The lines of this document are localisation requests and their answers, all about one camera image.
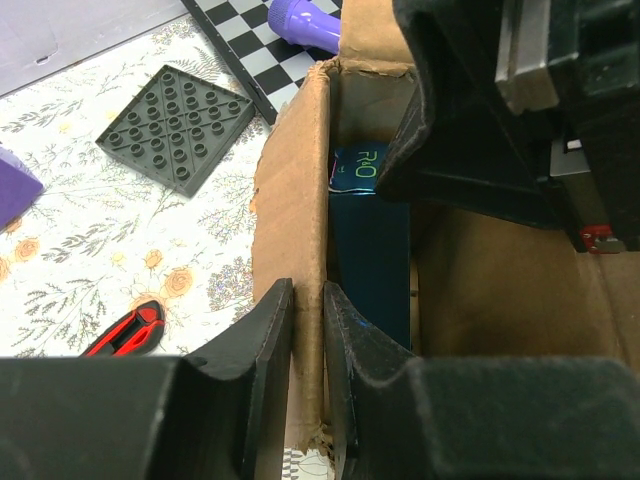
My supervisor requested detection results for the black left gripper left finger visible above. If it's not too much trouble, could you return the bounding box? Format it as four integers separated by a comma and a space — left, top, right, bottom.
1, 279, 294, 479

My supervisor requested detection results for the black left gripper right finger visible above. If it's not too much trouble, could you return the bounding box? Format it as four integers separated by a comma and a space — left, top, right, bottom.
324, 282, 639, 479

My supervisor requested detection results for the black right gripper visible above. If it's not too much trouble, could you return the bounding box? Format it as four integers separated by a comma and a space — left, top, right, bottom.
376, 1, 639, 253

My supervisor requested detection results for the red black utility knife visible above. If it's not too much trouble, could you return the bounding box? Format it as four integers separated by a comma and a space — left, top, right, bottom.
81, 300, 166, 356

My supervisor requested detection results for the blue green product box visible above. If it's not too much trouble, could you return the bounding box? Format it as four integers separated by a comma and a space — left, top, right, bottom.
329, 141, 411, 349

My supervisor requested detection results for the brown cardboard express box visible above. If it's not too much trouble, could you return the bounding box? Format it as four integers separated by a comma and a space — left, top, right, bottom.
251, 1, 639, 450

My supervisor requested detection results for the purple toy microphone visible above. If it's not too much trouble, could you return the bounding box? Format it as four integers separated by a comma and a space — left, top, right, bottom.
267, 0, 341, 55

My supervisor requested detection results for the black white chessboard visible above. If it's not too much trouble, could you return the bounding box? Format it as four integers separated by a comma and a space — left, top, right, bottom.
184, 0, 335, 125

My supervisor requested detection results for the grey studded building plate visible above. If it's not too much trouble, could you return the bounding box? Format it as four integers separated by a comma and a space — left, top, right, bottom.
96, 65, 255, 198

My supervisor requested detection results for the purple capped clear bottle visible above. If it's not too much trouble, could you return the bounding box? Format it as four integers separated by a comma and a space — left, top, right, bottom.
0, 146, 44, 229

